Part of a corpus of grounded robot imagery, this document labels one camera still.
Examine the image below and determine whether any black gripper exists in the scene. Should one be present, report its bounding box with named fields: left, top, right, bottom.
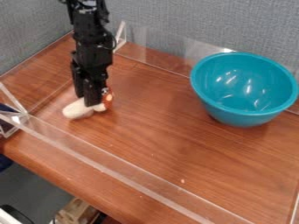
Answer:
left=62, top=0, right=116, bottom=107

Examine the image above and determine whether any toy mushroom brown cap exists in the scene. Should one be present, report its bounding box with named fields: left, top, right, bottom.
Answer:
left=62, top=87, right=115, bottom=119

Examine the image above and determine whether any blue plastic bowl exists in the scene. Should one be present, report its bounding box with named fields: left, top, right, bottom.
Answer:
left=191, top=52, right=299, bottom=128

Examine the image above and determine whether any clear acrylic back barrier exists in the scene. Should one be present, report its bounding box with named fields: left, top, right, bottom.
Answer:
left=116, top=29, right=299, bottom=115

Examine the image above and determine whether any clear acrylic barrier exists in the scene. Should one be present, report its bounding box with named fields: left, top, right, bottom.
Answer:
left=0, top=112, right=255, bottom=224
left=116, top=29, right=299, bottom=115

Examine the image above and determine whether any dark blue object left edge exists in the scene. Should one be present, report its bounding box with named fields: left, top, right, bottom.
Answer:
left=0, top=103, right=18, bottom=173

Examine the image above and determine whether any clear acrylic front barrier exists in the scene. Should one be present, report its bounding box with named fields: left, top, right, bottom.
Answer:
left=0, top=112, right=255, bottom=224

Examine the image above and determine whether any wooden crate below table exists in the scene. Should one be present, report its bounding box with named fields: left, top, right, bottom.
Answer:
left=55, top=198, right=99, bottom=224

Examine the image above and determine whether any black white object bottom left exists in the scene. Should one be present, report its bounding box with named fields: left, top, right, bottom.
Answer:
left=0, top=205, right=35, bottom=224

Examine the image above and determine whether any clear acrylic corner bracket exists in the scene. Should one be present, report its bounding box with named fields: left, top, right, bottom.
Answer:
left=114, top=21, right=127, bottom=52

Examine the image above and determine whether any clear acrylic left bracket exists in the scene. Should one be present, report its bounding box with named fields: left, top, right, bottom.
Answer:
left=0, top=82, right=30, bottom=138

